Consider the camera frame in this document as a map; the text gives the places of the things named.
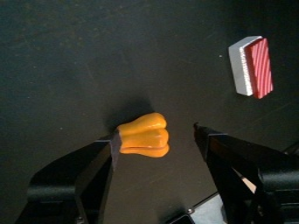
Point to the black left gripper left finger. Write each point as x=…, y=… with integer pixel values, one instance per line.
x=65, y=186

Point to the orange toy bell pepper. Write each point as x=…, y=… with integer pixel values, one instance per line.
x=144, y=137

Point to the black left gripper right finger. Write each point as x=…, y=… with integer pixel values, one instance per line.
x=248, y=175

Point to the red striped white toy block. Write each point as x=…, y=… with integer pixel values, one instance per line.
x=251, y=68

